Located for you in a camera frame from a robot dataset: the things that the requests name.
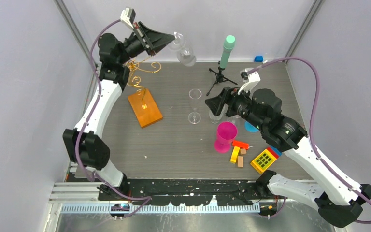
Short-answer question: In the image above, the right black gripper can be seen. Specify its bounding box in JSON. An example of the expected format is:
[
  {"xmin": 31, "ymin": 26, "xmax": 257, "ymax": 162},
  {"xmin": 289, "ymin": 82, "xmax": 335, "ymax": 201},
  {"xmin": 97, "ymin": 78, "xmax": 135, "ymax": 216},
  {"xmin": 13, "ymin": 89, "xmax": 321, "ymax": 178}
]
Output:
[{"xmin": 204, "ymin": 83, "xmax": 266, "ymax": 131}]

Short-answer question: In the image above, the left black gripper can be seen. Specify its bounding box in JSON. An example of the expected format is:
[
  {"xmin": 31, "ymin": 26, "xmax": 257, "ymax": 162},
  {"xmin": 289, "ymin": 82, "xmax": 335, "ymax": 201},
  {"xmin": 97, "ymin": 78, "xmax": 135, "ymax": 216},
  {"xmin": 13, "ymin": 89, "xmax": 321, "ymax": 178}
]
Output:
[{"xmin": 118, "ymin": 22, "xmax": 175, "ymax": 65}]

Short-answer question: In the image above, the clear tumbler wine glass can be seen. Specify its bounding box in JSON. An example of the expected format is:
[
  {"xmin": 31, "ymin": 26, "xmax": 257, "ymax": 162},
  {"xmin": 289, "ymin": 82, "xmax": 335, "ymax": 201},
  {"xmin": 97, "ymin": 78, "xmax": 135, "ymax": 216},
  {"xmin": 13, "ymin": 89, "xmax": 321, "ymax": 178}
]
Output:
[{"xmin": 208, "ymin": 110, "xmax": 224, "ymax": 124}]

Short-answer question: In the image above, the clear champagne flute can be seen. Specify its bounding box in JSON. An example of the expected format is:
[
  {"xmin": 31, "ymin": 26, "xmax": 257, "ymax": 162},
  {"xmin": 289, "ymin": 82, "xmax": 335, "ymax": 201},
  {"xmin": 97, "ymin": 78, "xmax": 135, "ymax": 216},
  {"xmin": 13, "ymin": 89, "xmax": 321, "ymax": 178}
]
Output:
[{"xmin": 188, "ymin": 88, "xmax": 202, "ymax": 125}]

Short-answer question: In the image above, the pink wine glass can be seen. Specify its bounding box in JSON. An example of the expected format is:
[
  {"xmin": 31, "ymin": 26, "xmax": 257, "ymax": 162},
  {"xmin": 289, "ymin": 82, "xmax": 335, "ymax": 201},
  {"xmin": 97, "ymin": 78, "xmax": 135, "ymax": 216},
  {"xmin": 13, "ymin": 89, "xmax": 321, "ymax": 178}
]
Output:
[{"xmin": 214, "ymin": 121, "xmax": 238, "ymax": 153}]

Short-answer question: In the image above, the clear frosted wine glass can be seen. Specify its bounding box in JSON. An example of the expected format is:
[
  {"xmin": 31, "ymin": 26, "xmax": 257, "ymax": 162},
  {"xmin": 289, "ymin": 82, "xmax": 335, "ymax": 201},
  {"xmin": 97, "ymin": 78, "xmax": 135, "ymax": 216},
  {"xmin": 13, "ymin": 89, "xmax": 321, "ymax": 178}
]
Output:
[{"xmin": 167, "ymin": 31, "xmax": 197, "ymax": 67}]

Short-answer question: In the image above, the blue wine glass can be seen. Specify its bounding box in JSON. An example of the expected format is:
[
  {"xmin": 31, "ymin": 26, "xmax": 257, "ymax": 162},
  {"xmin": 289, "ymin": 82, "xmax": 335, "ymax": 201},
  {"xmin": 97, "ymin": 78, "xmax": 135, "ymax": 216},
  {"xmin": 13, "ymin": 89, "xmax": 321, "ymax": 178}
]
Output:
[{"xmin": 244, "ymin": 121, "xmax": 258, "ymax": 133}]

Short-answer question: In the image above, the clear round wine glass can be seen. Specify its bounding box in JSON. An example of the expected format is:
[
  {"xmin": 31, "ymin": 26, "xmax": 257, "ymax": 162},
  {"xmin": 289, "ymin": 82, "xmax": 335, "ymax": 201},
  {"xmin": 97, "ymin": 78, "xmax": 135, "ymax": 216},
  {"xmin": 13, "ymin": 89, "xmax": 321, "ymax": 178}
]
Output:
[{"xmin": 227, "ymin": 115, "xmax": 241, "ymax": 127}]

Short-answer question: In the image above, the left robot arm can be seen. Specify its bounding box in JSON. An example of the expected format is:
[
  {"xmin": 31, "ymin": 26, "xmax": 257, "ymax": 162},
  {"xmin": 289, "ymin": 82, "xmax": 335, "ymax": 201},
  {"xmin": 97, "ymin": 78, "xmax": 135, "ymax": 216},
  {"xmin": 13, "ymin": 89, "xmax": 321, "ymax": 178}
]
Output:
[{"xmin": 62, "ymin": 22, "xmax": 175, "ymax": 200}]

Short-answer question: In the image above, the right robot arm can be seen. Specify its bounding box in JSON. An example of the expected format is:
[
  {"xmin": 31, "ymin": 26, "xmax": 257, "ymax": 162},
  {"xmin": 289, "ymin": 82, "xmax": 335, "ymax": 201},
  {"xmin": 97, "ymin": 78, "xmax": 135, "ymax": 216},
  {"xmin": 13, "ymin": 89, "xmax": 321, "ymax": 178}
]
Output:
[{"xmin": 205, "ymin": 87, "xmax": 371, "ymax": 228}]

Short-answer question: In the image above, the orange wooden rack base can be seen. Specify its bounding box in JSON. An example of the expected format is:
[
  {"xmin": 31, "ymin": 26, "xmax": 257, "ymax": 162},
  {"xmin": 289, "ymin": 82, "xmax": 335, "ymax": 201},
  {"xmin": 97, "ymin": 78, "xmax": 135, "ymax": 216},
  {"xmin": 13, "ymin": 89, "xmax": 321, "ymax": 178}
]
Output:
[{"xmin": 128, "ymin": 88, "xmax": 163, "ymax": 128}]

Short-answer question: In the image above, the orange toy block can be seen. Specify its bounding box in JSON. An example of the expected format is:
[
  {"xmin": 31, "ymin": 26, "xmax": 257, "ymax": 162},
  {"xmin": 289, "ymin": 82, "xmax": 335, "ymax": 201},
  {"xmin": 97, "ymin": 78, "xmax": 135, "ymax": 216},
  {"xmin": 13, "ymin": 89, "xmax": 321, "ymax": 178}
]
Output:
[{"xmin": 232, "ymin": 140, "xmax": 250, "ymax": 149}]

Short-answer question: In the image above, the tan wooden block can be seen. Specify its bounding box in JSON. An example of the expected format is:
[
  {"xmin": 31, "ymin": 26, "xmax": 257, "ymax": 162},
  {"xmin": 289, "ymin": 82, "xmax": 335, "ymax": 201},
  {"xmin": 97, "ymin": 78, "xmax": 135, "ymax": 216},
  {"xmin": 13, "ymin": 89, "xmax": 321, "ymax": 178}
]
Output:
[{"xmin": 237, "ymin": 156, "xmax": 244, "ymax": 168}]

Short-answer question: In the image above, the small blue block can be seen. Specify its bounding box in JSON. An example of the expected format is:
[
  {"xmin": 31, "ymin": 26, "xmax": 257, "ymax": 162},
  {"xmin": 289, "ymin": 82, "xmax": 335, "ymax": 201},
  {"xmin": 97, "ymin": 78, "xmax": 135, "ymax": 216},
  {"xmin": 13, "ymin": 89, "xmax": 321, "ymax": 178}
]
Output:
[{"xmin": 254, "ymin": 56, "xmax": 264, "ymax": 62}]

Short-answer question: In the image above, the green microphone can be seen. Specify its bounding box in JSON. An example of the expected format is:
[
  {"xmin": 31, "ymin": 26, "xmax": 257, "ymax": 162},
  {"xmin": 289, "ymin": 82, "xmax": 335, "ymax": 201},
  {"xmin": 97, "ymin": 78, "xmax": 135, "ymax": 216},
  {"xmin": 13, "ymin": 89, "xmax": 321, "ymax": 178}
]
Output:
[{"xmin": 219, "ymin": 35, "xmax": 236, "ymax": 69}]

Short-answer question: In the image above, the blue toy brick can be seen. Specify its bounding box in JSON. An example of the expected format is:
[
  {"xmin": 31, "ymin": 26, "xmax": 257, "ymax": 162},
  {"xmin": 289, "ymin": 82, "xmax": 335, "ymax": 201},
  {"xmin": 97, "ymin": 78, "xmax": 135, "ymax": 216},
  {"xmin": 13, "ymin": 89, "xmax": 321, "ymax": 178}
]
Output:
[{"xmin": 271, "ymin": 146, "xmax": 282, "ymax": 156}]

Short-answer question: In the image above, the yellow toy calculator block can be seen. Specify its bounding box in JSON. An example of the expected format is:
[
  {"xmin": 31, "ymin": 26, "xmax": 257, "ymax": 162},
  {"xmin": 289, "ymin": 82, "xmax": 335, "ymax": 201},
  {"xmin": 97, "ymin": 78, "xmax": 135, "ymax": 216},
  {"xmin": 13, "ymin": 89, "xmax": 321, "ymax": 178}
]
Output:
[{"xmin": 250, "ymin": 149, "xmax": 278, "ymax": 174}]

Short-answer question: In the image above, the red toy brick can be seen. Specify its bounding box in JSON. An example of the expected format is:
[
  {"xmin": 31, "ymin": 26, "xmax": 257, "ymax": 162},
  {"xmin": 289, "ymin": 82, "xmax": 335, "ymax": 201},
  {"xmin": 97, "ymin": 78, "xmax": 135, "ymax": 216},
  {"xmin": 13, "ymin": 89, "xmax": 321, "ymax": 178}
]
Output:
[{"xmin": 266, "ymin": 146, "xmax": 280, "ymax": 159}]

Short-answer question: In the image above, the gold wire glass rack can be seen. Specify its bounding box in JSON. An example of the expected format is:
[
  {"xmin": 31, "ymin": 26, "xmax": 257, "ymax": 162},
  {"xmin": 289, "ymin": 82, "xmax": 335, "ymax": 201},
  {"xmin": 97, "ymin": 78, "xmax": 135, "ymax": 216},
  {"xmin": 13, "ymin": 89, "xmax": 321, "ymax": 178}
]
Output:
[{"xmin": 125, "ymin": 56, "xmax": 162, "ymax": 105}]

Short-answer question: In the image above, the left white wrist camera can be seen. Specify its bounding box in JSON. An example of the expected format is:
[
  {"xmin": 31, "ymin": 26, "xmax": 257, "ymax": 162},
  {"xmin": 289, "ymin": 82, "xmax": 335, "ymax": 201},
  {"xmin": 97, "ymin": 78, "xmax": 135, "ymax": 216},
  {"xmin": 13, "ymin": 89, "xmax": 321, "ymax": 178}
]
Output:
[{"xmin": 120, "ymin": 7, "xmax": 136, "ymax": 30}]

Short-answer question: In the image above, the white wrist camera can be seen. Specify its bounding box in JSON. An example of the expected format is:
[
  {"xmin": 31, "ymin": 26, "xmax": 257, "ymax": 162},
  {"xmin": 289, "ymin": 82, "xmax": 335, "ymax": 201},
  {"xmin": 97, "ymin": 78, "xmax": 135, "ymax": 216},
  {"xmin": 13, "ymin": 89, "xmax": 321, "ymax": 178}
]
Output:
[
  {"xmin": 237, "ymin": 68, "xmax": 261, "ymax": 95},
  {"xmin": 120, "ymin": 7, "xmax": 136, "ymax": 30}
]

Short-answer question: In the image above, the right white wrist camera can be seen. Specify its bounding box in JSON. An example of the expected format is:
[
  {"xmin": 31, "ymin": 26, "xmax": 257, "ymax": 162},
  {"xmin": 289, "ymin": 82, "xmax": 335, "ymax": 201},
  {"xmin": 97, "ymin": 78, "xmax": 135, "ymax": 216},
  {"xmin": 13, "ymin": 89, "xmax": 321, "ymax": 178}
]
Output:
[{"xmin": 237, "ymin": 68, "xmax": 261, "ymax": 95}]

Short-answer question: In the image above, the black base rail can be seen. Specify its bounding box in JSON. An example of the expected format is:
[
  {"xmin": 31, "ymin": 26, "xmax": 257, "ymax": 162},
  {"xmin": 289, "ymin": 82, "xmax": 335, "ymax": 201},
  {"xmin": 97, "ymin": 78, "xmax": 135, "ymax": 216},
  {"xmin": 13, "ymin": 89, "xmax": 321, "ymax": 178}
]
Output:
[{"xmin": 49, "ymin": 173, "xmax": 314, "ymax": 215}]

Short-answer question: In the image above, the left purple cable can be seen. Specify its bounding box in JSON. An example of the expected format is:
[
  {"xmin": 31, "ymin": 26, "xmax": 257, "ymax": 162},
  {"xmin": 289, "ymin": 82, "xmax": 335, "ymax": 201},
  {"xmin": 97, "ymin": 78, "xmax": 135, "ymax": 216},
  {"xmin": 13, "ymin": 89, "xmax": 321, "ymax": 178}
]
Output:
[{"xmin": 74, "ymin": 19, "xmax": 153, "ymax": 218}]

